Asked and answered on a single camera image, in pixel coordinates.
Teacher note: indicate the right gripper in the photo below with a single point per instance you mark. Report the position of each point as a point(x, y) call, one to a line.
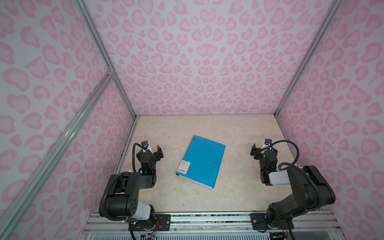
point(257, 152)

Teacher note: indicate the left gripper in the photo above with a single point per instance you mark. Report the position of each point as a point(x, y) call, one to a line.
point(158, 154)

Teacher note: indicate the blue folder black inside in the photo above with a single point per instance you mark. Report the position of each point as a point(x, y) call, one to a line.
point(201, 162)

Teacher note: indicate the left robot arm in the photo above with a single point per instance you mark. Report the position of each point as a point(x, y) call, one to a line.
point(120, 201)

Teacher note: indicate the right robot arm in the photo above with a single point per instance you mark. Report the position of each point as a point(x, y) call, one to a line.
point(310, 190)

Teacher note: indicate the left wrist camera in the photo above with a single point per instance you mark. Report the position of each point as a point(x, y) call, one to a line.
point(146, 146)

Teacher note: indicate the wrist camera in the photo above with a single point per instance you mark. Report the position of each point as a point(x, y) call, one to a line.
point(267, 143)
point(146, 146)

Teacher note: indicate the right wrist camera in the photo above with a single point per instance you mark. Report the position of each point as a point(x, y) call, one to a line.
point(267, 143)

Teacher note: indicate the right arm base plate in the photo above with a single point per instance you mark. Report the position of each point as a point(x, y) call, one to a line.
point(260, 223)

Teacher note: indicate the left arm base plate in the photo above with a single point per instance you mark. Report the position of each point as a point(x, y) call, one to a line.
point(158, 222)

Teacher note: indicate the diagonal aluminium frame bar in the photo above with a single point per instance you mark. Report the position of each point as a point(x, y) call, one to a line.
point(20, 205)

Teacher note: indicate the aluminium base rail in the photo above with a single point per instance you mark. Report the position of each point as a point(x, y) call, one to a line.
point(320, 225)

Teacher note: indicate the left corner aluminium post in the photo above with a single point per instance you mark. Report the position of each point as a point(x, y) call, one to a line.
point(91, 26)

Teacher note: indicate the corner aluminium post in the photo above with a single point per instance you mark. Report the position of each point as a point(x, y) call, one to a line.
point(326, 23)
point(91, 26)

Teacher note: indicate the right corner aluminium post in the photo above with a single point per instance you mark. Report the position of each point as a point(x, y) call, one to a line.
point(326, 23)

